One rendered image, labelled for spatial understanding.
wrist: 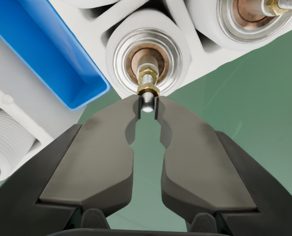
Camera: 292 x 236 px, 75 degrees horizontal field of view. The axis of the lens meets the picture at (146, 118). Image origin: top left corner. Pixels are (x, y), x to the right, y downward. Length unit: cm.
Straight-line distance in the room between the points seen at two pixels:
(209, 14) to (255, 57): 33
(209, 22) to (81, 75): 36
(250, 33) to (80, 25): 20
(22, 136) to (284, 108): 63
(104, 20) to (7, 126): 24
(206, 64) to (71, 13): 20
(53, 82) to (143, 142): 31
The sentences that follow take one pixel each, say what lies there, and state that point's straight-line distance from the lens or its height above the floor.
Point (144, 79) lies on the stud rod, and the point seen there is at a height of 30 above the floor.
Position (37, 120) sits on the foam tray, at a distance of 40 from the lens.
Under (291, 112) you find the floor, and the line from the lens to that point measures 66.
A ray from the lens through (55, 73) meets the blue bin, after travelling 45.
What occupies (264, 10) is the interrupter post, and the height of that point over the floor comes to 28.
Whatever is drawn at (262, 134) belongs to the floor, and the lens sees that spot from 67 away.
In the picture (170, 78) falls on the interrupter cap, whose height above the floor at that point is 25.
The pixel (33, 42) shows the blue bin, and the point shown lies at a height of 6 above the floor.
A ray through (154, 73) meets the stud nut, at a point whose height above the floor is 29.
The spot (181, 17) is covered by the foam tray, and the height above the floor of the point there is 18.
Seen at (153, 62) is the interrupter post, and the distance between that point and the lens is 19.
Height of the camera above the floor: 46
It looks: 57 degrees down
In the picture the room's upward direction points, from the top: 179 degrees counter-clockwise
